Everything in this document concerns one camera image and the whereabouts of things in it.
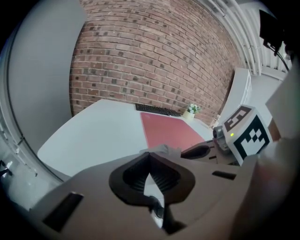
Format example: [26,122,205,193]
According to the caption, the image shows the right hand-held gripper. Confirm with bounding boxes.
[180,105,274,167]

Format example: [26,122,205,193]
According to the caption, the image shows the white wall pipes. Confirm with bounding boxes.
[206,0,263,76]

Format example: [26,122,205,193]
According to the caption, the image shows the grey cloth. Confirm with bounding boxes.
[153,143,182,158]

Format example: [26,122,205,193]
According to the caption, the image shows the small potted white flowers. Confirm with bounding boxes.
[182,103,202,121]

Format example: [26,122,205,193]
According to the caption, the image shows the black keyboard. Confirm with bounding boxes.
[135,103,183,118]

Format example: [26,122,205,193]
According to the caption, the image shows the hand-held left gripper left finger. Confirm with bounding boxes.
[29,151,165,240]

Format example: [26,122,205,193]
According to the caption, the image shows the pink mouse pad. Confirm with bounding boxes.
[140,112,207,150]

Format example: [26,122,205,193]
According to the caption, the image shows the black mounted device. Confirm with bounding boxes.
[258,8,286,52]

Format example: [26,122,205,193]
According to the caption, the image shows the black cable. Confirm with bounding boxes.
[273,45,292,71]

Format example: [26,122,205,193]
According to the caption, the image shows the white cabinet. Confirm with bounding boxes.
[219,67,253,124]

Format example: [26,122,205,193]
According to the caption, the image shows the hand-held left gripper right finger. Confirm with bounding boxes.
[149,151,258,240]

